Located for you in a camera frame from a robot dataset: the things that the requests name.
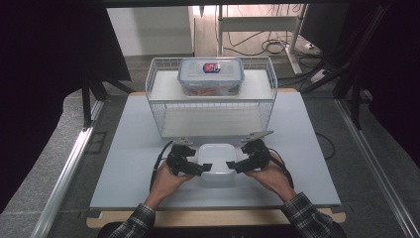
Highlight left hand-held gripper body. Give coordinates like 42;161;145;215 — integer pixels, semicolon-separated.
165;136;200;177

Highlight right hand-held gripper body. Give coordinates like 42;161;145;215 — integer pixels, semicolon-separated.
240;130;275;173

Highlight white square plastic container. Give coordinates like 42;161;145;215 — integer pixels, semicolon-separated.
197;143;238;188

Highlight white wire rack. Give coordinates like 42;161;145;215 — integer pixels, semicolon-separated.
145;56;278;140

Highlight clear lidded container with label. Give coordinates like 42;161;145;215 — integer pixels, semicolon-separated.
176;58;246;97

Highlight person's left hand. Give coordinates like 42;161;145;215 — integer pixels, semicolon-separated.
147;162;196;208

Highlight person's right hand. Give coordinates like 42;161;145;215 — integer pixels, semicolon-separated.
245;150;298;202

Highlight light grey table board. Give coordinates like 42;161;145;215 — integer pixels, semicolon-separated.
89;91;342;210

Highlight dark floor hatch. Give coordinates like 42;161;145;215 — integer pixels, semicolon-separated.
85;131;108;155

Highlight white power strip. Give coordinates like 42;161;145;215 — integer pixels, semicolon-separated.
309;67;329;84

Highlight black metal stand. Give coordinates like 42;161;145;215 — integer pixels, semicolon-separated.
299;3;392;131
80;63;135;129

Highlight white panel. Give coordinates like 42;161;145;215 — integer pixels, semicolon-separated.
106;6;196;58

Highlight dark monitor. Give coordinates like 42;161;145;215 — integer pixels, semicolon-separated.
298;3;352;56

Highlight black curtain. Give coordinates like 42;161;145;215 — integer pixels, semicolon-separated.
0;0;132;214
360;0;420;168

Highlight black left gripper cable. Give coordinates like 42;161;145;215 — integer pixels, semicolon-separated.
149;140;174;193

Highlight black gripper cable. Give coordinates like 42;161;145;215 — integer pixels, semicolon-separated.
149;140;174;193
267;148;295;190

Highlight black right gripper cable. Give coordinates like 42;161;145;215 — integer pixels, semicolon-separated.
267;148;295;190

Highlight thin black floor cable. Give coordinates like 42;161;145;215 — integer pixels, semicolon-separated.
314;131;337;162

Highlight black floor cables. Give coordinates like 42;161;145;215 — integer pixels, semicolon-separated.
223;29;319;58

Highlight aluminium floor rail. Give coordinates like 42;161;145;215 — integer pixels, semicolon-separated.
29;98;105;238
333;98;420;238

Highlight white desk frame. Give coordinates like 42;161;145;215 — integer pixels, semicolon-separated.
216;3;310;75

